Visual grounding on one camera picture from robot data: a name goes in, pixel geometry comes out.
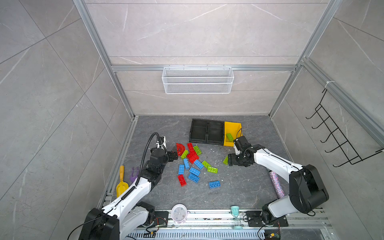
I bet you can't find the green lego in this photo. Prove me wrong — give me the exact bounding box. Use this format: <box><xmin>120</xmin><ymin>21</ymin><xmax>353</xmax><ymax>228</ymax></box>
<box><xmin>223</xmin><ymin>156</ymin><xmax>229</xmax><ymax>166</ymax></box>
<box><xmin>181</xmin><ymin>150</ymin><xmax>189</xmax><ymax>159</ymax></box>
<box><xmin>202</xmin><ymin>161</ymin><xmax>211</xmax><ymax>169</ymax></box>
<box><xmin>207</xmin><ymin>167</ymin><xmax>218</xmax><ymax>174</ymax></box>
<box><xmin>194</xmin><ymin>145</ymin><xmax>202</xmax><ymax>156</ymax></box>
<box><xmin>226</xmin><ymin>133</ymin><xmax>234</xmax><ymax>142</ymax></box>

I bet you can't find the blue lego thin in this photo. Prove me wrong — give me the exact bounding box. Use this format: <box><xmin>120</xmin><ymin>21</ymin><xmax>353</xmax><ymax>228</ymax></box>
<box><xmin>184</xmin><ymin>158</ymin><xmax>190</xmax><ymax>170</ymax></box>

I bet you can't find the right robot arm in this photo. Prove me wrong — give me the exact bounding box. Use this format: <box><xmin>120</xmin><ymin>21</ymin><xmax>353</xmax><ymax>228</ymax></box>
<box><xmin>228</xmin><ymin>136</ymin><xmax>329</xmax><ymax>225</ymax></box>

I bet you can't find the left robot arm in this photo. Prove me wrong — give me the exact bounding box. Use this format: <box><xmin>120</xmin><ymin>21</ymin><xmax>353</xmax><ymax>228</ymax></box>
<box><xmin>79</xmin><ymin>148</ymin><xmax>179</xmax><ymax>240</ymax></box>

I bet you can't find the red arch lego piece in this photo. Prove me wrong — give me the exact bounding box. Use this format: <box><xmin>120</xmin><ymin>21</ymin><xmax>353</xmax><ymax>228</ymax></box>
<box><xmin>176</xmin><ymin>143</ymin><xmax>186</xmax><ymax>157</ymax></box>

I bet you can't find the green lego beside arch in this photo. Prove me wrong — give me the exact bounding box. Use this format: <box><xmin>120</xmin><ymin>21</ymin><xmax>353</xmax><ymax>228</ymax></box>
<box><xmin>181</xmin><ymin>150</ymin><xmax>189</xmax><ymax>159</ymax></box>

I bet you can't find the yellow storage bin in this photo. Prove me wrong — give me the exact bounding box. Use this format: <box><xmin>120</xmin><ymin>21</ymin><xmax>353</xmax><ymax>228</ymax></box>
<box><xmin>224</xmin><ymin>122</ymin><xmax>243</xmax><ymax>147</ymax></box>

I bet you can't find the purple toy tool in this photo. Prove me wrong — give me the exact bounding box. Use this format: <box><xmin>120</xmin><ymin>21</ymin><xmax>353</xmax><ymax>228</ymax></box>
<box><xmin>130</xmin><ymin>167</ymin><xmax>140</xmax><ymax>184</ymax></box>

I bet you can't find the red lego brick stack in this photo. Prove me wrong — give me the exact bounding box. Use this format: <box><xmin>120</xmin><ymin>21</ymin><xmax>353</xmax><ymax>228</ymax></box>
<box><xmin>187</xmin><ymin>143</ymin><xmax>199</xmax><ymax>164</ymax></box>

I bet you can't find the red lego brick lower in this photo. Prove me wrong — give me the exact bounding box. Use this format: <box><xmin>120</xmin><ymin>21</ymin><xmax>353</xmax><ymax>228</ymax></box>
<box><xmin>178</xmin><ymin>175</ymin><xmax>187</xmax><ymax>187</ymax></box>

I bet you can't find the right black storage bin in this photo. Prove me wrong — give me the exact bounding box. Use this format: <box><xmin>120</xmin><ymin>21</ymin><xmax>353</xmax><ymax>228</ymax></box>
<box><xmin>207</xmin><ymin>121</ymin><xmax>225</xmax><ymax>146</ymax></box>

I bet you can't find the glittery purple roll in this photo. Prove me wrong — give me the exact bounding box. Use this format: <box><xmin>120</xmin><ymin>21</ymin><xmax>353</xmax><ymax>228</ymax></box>
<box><xmin>269</xmin><ymin>171</ymin><xmax>285</xmax><ymax>199</ymax></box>

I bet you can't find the yellow toy shovel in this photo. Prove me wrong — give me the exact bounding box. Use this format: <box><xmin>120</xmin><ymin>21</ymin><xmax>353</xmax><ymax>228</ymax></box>
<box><xmin>116</xmin><ymin>165</ymin><xmax>129</xmax><ymax>197</ymax></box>

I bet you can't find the teal hourglass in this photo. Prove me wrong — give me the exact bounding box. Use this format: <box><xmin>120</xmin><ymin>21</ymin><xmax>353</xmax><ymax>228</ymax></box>
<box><xmin>231</xmin><ymin>206</ymin><xmax>243</xmax><ymax>230</ymax></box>

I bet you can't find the white round timer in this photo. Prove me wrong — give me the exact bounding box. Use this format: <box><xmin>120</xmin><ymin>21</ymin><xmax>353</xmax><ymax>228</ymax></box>
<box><xmin>171</xmin><ymin>204</ymin><xmax>188</xmax><ymax>224</ymax></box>

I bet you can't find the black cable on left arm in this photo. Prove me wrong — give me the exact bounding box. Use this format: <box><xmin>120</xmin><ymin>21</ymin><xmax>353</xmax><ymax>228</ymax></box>
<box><xmin>136</xmin><ymin>131</ymin><xmax>164</xmax><ymax>184</ymax></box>

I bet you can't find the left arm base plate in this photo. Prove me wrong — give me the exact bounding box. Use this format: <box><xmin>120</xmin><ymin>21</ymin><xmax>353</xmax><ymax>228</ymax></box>
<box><xmin>140</xmin><ymin>211</ymin><xmax>169</xmax><ymax>228</ymax></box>

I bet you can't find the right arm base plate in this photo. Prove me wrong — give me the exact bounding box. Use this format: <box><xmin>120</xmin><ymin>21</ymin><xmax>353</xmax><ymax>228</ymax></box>
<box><xmin>243</xmin><ymin>211</ymin><xmax>289</xmax><ymax>227</ymax></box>

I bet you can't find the white wire mesh basket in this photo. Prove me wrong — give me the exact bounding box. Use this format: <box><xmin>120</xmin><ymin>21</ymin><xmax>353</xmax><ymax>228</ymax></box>
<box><xmin>162</xmin><ymin>67</ymin><xmax>235</xmax><ymax>94</ymax></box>

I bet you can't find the black wire hook rack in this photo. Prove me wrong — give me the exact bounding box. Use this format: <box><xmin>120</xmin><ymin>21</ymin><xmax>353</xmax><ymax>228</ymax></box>
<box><xmin>306</xmin><ymin>89</ymin><xmax>384</xmax><ymax>168</ymax></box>

